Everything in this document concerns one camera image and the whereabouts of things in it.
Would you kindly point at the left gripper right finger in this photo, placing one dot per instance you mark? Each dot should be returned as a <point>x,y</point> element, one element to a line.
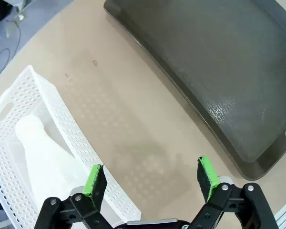
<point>208,181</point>

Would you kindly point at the white perforated plastic basket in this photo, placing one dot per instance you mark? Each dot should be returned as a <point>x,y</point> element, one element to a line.
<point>69,124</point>

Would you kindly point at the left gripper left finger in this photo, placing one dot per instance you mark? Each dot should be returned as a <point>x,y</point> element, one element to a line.
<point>95,188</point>

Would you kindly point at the dark brown plastic tray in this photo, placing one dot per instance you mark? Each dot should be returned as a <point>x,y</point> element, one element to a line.
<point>205,59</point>

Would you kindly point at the white plastic conical flask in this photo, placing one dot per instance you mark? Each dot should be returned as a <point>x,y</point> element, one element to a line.
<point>45,162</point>

